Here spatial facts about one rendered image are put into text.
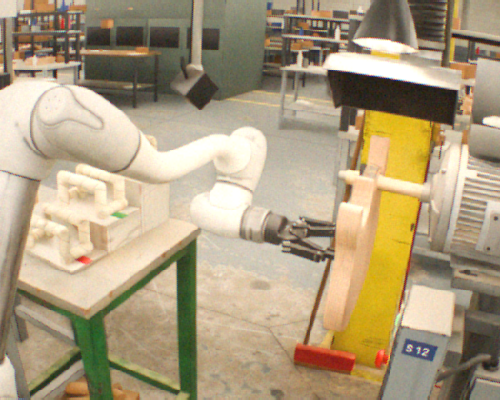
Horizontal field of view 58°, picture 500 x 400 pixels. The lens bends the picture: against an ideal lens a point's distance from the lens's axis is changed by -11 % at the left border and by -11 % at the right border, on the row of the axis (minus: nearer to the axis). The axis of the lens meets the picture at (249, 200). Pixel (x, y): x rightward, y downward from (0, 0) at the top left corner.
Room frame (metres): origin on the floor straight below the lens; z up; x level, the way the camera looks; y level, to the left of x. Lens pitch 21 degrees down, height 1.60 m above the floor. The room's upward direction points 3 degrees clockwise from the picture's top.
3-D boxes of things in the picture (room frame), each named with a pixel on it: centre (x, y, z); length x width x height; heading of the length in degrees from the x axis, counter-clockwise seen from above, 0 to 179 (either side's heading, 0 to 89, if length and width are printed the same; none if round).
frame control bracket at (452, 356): (0.79, -0.45, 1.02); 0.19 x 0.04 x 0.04; 157
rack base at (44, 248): (1.21, 0.55, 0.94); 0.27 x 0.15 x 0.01; 65
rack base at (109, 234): (1.35, 0.48, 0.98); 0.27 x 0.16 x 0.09; 65
